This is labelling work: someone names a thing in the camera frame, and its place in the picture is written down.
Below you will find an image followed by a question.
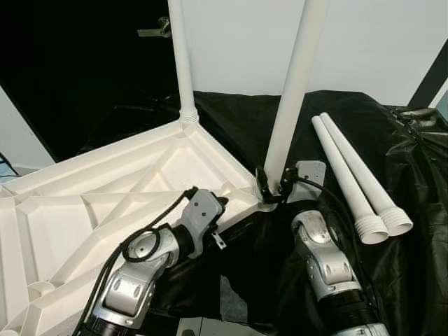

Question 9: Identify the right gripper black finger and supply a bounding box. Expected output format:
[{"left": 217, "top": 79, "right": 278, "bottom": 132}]
[{"left": 255, "top": 167, "right": 274, "bottom": 202}]

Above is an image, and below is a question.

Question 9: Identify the pale tape patch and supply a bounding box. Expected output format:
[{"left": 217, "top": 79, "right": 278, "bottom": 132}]
[{"left": 220, "top": 276, "right": 247, "bottom": 323}]

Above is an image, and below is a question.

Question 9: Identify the black plastic cover sheet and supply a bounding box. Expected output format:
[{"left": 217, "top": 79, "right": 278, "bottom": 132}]
[{"left": 77, "top": 90, "right": 448, "bottom": 336}]

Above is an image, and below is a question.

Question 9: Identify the teal glass panel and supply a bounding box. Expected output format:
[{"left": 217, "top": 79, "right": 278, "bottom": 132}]
[{"left": 434, "top": 80, "right": 448, "bottom": 116}]

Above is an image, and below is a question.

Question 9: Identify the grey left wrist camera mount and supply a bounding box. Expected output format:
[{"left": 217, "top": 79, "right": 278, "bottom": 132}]
[{"left": 175, "top": 188, "right": 225, "bottom": 260}]

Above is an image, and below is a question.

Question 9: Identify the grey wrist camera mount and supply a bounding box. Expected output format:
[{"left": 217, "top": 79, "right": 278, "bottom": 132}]
[
  {"left": 294, "top": 160, "right": 327, "bottom": 204},
  {"left": 175, "top": 188, "right": 225, "bottom": 260}
]

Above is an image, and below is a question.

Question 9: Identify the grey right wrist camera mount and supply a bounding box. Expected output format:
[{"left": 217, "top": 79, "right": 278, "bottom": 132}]
[{"left": 294, "top": 160, "right": 327, "bottom": 204}]

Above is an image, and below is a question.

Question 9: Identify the metal door handle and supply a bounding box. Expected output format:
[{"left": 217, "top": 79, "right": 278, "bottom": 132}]
[{"left": 137, "top": 17, "right": 171, "bottom": 38}]

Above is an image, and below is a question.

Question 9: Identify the black window frame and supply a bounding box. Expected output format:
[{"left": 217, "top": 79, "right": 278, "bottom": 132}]
[{"left": 408, "top": 42, "right": 448, "bottom": 106}]

